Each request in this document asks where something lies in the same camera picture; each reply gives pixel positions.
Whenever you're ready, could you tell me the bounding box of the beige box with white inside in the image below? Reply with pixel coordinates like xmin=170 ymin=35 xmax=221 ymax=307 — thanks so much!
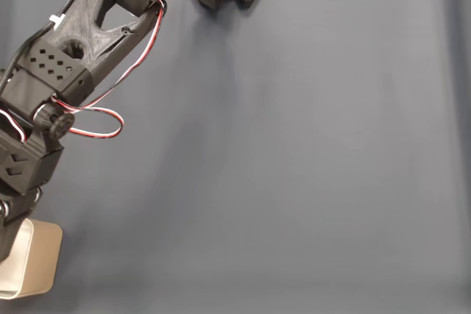
xmin=0 ymin=218 xmax=63 ymax=300

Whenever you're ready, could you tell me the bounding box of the grey table mat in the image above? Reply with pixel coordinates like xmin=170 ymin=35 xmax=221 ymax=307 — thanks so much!
xmin=0 ymin=0 xmax=471 ymax=314

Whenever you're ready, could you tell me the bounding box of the red white black servo cable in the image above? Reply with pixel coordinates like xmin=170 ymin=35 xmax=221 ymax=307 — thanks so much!
xmin=0 ymin=107 xmax=28 ymax=143
xmin=51 ymin=0 xmax=180 ymax=140

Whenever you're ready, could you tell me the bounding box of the white cable tie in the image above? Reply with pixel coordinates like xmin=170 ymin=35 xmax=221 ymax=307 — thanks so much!
xmin=49 ymin=14 xmax=66 ymax=32

